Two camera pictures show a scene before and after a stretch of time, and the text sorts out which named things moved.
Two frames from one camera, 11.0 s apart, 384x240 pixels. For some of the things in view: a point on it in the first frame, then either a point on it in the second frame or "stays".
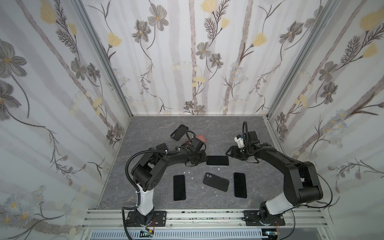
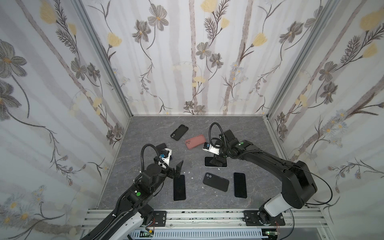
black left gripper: [204, 159] → [171, 174]
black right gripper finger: [234, 151] → [219, 160]
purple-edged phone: [179, 188] stays
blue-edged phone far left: [162, 146] stays
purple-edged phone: [218, 161] stays
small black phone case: [179, 132] stays
